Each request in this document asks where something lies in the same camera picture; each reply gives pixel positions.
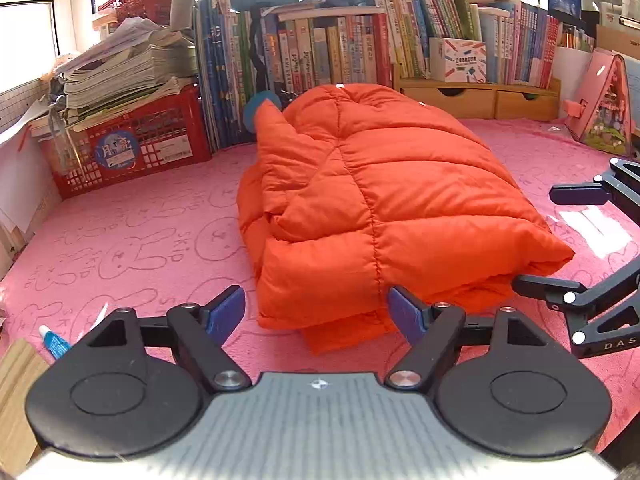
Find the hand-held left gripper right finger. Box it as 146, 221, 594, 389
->
385, 286, 546, 391

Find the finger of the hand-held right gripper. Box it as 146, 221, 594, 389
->
512, 267, 640, 360
550, 158, 640, 211

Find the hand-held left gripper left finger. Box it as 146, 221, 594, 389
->
90, 285, 252, 392

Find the orange puffer jacket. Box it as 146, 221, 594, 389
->
237, 83, 576, 356

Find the pink triangular toy house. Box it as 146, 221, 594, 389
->
564, 49, 633, 156

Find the pink rabbit-print blanket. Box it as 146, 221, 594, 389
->
0, 117, 640, 461

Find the wooden organizer drawer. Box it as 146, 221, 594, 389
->
496, 91, 553, 122
400, 87, 497, 118

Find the wooden desk organizer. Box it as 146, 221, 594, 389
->
392, 77, 563, 122

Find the brown cardboard box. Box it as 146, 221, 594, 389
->
595, 25, 640, 61

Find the bundle of thin booklets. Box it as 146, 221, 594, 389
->
557, 22, 596, 53

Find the row of colourful paperbacks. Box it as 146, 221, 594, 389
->
382, 0, 561, 86

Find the large red plastic crate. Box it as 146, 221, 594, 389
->
40, 85, 213, 200

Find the white glue tube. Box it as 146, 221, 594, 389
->
39, 325, 73, 361

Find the white pencil-print box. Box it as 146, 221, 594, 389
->
429, 37, 487, 83

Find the blue round plush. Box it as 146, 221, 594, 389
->
245, 91, 282, 131

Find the wooden board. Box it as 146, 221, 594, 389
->
0, 337, 51, 476

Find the white paper board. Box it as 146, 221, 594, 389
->
0, 127, 63, 241

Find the stack of paper workbooks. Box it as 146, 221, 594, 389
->
30, 16, 201, 133

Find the shelf of mixed storybooks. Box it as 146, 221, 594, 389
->
192, 0, 393, 151

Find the small red plastic basket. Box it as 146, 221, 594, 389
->
92, 0, 176, 26

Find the black strap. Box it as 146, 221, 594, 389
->
248, 10, 266, 93

